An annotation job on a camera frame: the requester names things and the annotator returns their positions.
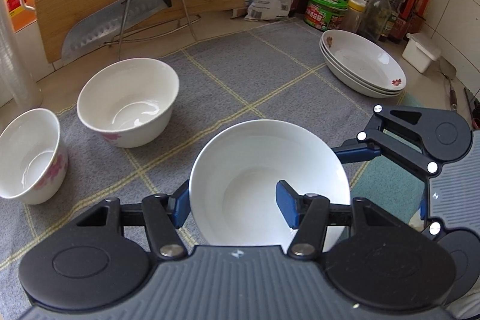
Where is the white fruit print plate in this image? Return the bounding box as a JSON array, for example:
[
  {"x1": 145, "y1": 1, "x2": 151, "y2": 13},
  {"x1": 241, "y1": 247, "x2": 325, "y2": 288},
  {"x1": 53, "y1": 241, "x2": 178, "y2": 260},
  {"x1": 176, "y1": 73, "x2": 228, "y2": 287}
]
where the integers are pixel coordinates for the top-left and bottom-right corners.
[
  {"x1": 321, "y1": 48, "x2": 406, "y2": 98},
  {"x1": 319, "y1": 42, "x2": 407, "y2": 94},
  {"x1": 319, "y1": 29, "x2": 407, "y2": 90}
]

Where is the green lidded sauce jar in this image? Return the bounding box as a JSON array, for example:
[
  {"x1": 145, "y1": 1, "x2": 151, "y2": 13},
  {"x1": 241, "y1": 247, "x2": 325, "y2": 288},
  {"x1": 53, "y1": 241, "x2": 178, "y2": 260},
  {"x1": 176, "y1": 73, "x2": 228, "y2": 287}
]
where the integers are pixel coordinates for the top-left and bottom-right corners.
[{"x1": 303, "y1": 0, "x2": 349, "y2": 33}]

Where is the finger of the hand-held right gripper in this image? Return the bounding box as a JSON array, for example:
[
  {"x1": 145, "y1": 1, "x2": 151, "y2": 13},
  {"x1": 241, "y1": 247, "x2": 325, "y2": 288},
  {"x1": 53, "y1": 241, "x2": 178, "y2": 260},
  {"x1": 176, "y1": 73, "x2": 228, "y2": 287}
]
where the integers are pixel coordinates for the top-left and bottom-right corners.
[{"x1": 332, "y1": 104, "x2": 439, "y2": 176}]

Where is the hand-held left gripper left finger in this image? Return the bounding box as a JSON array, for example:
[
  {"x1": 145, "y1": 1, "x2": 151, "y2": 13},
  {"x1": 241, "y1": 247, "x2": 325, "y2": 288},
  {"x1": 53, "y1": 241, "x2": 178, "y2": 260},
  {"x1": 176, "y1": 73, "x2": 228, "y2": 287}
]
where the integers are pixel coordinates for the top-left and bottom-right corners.
[{"x1": 77, "y1": 179, "x2": 191, "y2": 261}]

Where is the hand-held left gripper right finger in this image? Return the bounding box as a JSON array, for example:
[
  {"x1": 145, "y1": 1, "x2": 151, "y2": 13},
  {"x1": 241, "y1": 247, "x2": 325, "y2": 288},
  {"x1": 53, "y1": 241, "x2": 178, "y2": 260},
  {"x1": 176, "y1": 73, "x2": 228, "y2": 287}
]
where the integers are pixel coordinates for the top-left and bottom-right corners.
[{"x1": 275, "y1": 181, "x2": 398, "y2": 260}]

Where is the grey checked cloth teal edge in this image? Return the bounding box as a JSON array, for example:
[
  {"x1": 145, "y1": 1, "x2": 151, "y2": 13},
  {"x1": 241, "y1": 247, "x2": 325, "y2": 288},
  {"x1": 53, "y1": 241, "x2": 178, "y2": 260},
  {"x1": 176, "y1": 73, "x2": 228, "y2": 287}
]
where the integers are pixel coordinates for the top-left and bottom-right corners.
[{"x1": 0, "y1": 18, "x2": 432, "y2": 272}]

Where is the white pink flower bowl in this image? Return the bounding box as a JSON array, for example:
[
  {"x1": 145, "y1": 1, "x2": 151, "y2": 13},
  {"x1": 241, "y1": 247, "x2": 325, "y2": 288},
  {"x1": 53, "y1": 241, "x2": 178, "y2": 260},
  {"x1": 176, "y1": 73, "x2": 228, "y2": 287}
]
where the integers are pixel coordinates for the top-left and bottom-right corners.
[
  {"x1": 188, "y1": 119, "x2": 352, "y2": 253},
  {"x1": 0, "y1": 108, "x2": 69, "y2": 205},
  {"x1": 77, "y1": 58, "x2": 180, "y2": 149}
]

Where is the metal spatula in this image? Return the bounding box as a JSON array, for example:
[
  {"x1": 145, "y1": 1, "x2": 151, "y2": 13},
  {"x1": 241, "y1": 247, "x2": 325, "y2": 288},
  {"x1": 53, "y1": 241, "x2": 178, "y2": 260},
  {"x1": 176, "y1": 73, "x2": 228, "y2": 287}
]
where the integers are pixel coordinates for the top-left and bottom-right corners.
[{"x1": 440, "y1": 59, "x2": 460, "y2": 112}]

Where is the metal wire rack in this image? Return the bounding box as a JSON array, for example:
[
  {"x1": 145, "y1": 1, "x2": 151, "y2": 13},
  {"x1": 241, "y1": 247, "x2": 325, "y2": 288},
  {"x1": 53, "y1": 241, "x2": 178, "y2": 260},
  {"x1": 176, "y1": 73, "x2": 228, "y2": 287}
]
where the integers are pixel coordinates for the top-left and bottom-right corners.
[{"x1": 105, "y1": 0, "x2": 201, "y2": 62}]

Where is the dark sauce bottle red label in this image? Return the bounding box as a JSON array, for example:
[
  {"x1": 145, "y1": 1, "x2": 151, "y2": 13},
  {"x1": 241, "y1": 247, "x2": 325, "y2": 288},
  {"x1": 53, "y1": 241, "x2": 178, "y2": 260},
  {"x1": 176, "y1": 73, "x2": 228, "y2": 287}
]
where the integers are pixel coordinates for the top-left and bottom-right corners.
[
  {"x1": 388, "y1": 0, "x2": 415, "y2": 44},
  {"x1": 407, "y1": 0, "x2": 428, "y2": 34}
]

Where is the person's light clothing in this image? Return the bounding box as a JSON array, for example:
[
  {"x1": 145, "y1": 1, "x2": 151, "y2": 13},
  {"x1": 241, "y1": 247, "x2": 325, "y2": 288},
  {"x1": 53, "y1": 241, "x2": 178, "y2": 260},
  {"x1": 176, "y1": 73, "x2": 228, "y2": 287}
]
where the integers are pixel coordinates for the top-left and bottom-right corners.
[{"x1": 448, "y1": 292, "x2": 480, "y2": 320}]

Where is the white plastic box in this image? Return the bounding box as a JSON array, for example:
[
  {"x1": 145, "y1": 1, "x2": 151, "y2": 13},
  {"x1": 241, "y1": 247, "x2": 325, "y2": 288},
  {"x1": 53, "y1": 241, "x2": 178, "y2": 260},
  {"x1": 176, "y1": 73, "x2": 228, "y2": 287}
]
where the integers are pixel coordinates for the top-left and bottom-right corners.
[{"x1": 402, "y1": 32, "x2": 442, "y2": 74}]

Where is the dark bottle green label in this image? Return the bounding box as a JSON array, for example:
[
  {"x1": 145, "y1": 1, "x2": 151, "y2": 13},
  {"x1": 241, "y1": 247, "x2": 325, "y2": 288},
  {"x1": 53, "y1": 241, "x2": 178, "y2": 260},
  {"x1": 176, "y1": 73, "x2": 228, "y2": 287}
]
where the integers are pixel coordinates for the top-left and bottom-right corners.
[{"x1": 378, "y1": 0, "x2": 399, "y2": 42}]

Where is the yellow lidded jar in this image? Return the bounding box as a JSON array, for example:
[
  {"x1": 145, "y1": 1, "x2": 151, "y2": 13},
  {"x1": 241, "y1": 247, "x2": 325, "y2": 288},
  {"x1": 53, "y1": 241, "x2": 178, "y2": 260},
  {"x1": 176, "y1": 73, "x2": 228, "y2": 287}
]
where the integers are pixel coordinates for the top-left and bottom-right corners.
[{"x1": 343, "y1": 0, "x2": 366, "y2": 34}]

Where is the black handled kitchen knife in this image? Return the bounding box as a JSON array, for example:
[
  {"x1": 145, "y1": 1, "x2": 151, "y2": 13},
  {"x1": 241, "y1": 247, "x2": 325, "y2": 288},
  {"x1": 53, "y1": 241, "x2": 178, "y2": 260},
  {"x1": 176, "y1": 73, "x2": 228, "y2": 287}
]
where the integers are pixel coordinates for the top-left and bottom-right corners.
[{"x1": 61, "y1": 0, "x2": 229, "y2": 62}]

